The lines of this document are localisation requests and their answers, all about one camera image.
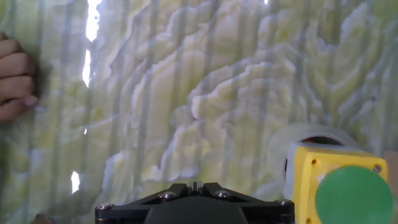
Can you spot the yellow box with green button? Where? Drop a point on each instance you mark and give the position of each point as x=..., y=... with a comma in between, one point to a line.
x=314, y=186

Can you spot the green marble pattern mat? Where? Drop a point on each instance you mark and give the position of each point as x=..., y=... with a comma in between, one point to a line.
x=186, y=93

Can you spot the person hand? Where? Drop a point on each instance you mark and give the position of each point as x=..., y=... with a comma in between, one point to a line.
x=14, y=77

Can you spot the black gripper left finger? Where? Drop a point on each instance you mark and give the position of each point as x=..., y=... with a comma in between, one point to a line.
x=174, y=191

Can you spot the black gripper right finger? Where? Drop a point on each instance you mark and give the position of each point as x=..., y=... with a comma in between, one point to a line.
x=217, y=190

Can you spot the white tape roll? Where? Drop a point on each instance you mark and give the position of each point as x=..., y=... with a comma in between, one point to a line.
x=280, y=149

